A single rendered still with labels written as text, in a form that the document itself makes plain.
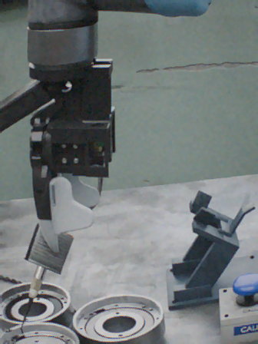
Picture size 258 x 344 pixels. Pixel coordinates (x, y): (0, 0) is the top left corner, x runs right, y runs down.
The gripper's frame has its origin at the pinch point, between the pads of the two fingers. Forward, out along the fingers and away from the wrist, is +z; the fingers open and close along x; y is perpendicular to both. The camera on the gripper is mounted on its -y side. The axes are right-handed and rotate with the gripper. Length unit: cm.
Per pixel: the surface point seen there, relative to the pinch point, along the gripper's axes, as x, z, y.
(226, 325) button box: -8.6, 6.7, 20.2
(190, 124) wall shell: 156, 40, 17
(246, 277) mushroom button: -4.7, 2.6, 22.2
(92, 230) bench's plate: 26.7, 13.4, 0.9
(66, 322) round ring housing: -3.4, 10.6, 1.4
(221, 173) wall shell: 156, 58, 28
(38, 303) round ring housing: 0.8, 11.0, -3.0
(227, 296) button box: -3.5, 5.9, 20.3
